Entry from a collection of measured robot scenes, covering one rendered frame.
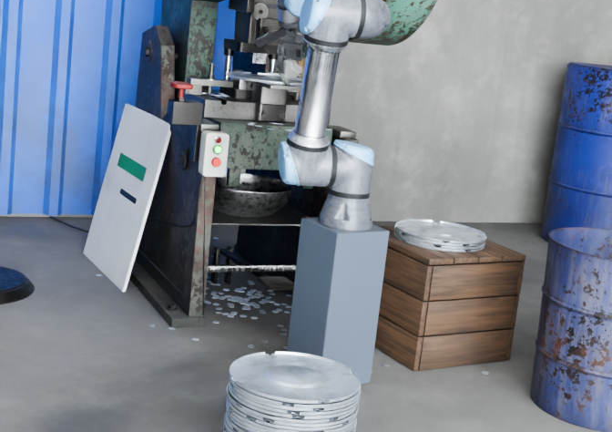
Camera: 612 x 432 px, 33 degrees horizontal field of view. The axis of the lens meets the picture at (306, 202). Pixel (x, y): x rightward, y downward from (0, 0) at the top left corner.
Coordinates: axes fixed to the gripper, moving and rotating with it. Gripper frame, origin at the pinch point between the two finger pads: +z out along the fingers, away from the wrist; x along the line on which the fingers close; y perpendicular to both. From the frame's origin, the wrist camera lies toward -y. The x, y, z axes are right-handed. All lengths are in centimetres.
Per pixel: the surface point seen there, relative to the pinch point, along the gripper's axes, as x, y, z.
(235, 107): -2.8, -16.1, 10.5
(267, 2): 19.1, -13.2, -18.1
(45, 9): 66, -132, 13
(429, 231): -8, 52, 41
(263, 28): 12.7, -12.0, -11.4
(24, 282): -47, -75, 64
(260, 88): 2.3, -9.4, 5.2
